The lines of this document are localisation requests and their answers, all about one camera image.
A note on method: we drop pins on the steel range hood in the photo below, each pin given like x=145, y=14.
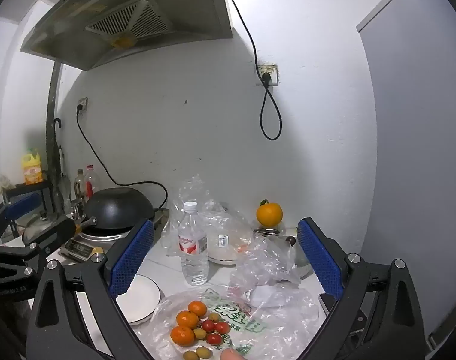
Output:
x=138, y=18

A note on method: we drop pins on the clear water bottle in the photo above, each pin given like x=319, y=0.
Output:
x=192, y=243

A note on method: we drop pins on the black hook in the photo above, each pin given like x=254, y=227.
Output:
x=59, y=138

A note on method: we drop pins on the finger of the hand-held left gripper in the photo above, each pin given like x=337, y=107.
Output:
x=55, y=230
x=21, y=204

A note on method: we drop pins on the red cap bottle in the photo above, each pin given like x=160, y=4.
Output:
x=91, y=182

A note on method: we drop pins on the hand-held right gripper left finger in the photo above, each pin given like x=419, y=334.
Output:
x=132, y=258

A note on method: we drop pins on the metal utensil holder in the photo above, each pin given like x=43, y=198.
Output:
x=77, y=212

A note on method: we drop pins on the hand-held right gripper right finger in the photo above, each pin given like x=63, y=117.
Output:
x=320, y=258

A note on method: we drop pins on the black wok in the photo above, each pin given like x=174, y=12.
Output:
x=119, y=208

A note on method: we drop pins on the cherry tomato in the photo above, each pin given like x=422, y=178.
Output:
x=207, y=325
x=221, y=327
x=214, y=339

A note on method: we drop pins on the black metal rack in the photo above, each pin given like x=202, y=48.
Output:
x=25, y=191

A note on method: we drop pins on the steel pot lid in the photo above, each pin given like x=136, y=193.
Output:
x=40, y=228

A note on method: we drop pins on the longan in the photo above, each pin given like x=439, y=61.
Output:
x=204, y=352
x=213, y=317
x=200, y=333
x=190, y=355

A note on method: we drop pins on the crumpled clear plastic bag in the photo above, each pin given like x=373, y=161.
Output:
x=265, y=262

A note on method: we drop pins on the small white wall socket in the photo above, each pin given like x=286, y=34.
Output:
x=82, y=104

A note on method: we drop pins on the yellow bottle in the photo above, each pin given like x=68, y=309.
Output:
x=32, y=167

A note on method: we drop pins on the steel induction cooker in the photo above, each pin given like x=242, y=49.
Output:
x=81, y=247

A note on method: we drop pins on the large orange with leaf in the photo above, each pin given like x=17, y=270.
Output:
x=269, y=213

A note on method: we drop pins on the oil bottle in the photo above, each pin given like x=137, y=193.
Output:
x=79, y=185

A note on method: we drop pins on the white plate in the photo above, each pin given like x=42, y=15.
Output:
x=141, y=296

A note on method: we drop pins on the grey vertical pipe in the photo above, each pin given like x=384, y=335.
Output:
x=52, y=138

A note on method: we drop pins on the printed plastic bag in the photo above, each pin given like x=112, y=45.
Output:
x=273, y=326

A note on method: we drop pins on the mandarin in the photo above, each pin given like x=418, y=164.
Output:
x=187, y=318
x=197, y=308
x=182, y=335

